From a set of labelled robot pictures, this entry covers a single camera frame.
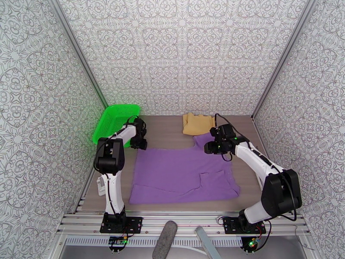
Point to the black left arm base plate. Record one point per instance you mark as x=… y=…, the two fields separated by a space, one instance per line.
x=133 y=224

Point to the green plastic basket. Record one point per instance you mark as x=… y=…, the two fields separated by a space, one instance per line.
x=113 y=120

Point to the grey metal bar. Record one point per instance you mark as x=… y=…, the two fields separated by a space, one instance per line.
x=206 y=242

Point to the aluminium corner post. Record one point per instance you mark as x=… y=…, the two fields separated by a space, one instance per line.
x=284 y=54
x=80 y=54

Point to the grey vented metal panel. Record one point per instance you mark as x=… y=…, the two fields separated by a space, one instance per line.
x=80 y=252

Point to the purple shirt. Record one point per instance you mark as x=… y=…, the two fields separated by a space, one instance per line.
x=178 y=174

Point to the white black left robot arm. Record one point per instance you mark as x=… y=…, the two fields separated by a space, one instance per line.
x=114 y=190

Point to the aluminium frame rail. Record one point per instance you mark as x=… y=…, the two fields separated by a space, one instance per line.
x=183 y=223

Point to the metal tongs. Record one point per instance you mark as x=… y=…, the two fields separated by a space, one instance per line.
x=260 y=184

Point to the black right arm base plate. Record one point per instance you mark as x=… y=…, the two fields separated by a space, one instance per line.
x=231 y=226

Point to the small circuit board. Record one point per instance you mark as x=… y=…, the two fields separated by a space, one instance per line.
x=118 y=241
x=253 y=244

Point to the yellow cloth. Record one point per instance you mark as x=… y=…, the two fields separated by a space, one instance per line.
x=196 y=124

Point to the grey oblong pad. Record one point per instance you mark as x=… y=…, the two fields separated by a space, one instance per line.
x=164 y=239

